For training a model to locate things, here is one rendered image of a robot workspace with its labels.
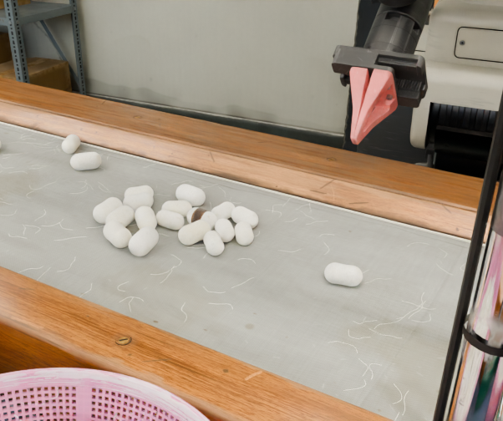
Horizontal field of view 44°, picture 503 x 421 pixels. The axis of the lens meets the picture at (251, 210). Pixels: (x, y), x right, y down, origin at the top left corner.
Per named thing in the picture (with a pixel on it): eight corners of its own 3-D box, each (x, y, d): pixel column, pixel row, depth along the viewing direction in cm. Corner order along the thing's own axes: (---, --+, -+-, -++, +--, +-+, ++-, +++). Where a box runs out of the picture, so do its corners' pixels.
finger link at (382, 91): (370, 129, 64) (398, 56, 67) (307, 118, 67) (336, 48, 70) (378, 160, 70) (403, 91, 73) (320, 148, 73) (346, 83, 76)
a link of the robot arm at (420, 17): (436, 7, 75) (391, 3, 78) (434, -34, 69) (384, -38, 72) (419, 53, 73) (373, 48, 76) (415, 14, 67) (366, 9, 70)
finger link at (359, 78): (393, 134, 63) (419, 58, 66) (327, 121, 66) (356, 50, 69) (399, 164, 69) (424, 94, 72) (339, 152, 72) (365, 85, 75)
